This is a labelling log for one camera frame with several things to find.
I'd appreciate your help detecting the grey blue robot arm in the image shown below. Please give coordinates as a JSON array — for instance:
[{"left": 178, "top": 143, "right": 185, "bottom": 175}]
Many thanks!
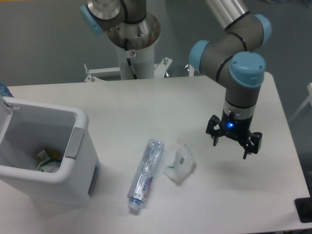
[{"left": 80, "top": 0, "right": 272, "bottom": 155}]

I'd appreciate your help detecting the white trash can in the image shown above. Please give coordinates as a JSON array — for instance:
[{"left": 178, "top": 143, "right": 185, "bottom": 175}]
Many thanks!
[{"left": 0, "top": 97, "right": 100, "bottom": 206}]

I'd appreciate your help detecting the trash inside can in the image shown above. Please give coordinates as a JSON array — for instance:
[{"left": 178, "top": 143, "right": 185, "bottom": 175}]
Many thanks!
[{"left": 35, "top": 149, "right": 63, "bottom": 173}]

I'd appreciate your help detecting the crushed clear plastic bottle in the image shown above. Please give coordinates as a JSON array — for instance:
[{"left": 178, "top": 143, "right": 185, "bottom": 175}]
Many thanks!
[{"left": 127, "top": 139, "right": 165, "bottom": 214}]

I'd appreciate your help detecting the black device at table edge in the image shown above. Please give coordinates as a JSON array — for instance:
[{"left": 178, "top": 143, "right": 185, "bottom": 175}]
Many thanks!
[{"left": 294, "top": 197, "right": 312, "bottom": 223}]

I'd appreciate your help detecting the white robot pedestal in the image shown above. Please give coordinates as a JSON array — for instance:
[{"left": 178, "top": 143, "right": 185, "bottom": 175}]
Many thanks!
[{"left": 83, "top": 12, "right": 195, "bottom": 83}]

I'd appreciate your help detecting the white frame at right edge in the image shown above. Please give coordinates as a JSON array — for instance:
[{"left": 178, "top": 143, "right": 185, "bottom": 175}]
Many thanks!
[{"left": 289, "top": 83, "right": 312, "bottom": 123}]

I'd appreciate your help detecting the black cable on pedestal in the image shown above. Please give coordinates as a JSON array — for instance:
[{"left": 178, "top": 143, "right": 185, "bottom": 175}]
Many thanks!
[{"left": 123, "top": 38, "right": 138, "bottom": 80}]

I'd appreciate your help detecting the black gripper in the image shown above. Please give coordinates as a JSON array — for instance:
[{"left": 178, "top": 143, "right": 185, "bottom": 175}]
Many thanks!
[{"left": 206, "top": 112, "right": 262, "bottom": 159}]

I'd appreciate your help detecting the crumpled clear plastic wrapper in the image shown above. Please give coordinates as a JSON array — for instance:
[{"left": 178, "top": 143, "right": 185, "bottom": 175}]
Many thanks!
[{"left": 164, "top": 139, "right": 197, "bottom": 185}]

